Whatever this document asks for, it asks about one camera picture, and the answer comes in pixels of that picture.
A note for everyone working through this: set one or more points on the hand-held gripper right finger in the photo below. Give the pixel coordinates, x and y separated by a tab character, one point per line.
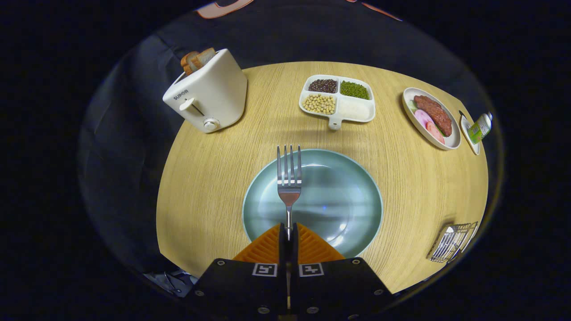
295	255

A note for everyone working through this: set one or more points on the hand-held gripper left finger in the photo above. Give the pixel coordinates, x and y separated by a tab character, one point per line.
282	255

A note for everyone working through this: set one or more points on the light green round plate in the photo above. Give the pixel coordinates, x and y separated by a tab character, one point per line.
339	200

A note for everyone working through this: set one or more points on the yellow soybeans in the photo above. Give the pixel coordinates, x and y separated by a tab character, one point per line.
319	104

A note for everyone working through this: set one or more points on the white rice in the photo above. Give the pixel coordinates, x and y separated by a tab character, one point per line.
354	109

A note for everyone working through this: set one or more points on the white divided tray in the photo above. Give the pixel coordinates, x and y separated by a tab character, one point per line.
337	96

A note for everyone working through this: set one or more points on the dark red beans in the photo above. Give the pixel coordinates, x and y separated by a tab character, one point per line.
323	85

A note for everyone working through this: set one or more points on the white toaster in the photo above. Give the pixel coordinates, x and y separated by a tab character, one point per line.
218	93

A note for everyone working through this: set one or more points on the green mung beans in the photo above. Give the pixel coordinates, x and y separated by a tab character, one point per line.
354	89

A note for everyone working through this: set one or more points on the red tomato slice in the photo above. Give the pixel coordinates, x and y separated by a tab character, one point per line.
435	132

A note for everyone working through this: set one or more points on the pink ham slice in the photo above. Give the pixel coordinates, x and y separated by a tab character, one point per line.
423	118

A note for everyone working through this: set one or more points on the green lettuce leaf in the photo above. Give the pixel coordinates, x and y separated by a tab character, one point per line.
412	105

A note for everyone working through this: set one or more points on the white oval plate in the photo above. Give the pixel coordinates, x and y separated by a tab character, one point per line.
453	141

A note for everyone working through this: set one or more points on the brown meat slab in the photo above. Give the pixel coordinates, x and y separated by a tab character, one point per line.
432	113

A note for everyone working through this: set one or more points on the white square coaster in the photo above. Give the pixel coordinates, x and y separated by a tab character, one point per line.
466	129

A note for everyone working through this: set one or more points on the light toast slice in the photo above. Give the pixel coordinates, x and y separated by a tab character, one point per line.
206	56

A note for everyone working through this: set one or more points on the dark brown toast slice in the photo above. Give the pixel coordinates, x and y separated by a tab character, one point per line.
188	61

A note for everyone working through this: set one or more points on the green label bottle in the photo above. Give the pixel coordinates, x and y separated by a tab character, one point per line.
479	129

